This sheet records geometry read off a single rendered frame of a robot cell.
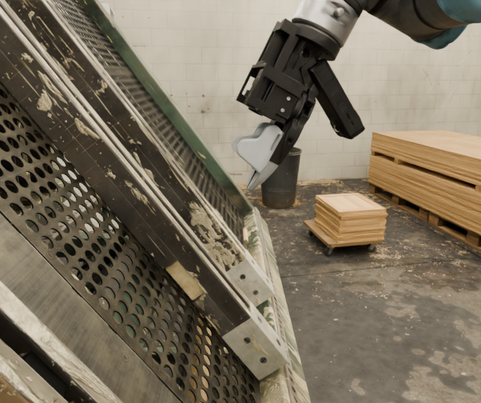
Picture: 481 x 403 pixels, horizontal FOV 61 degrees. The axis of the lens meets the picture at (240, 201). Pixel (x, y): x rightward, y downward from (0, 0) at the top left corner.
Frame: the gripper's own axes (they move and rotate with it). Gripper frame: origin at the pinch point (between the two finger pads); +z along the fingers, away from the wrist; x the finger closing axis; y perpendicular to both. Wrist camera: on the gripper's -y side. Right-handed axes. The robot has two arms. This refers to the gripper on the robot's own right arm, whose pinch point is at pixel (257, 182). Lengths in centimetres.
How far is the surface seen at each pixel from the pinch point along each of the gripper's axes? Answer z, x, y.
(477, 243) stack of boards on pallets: -8, -230, -288
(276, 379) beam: 33.7, -9.1, -24.8
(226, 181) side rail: 18, -111, -26
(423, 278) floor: 34, -191, -220
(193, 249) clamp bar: 16.9, -13.7, 0.1
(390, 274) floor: 44, -202, -201
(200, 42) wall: -71, -488, -21
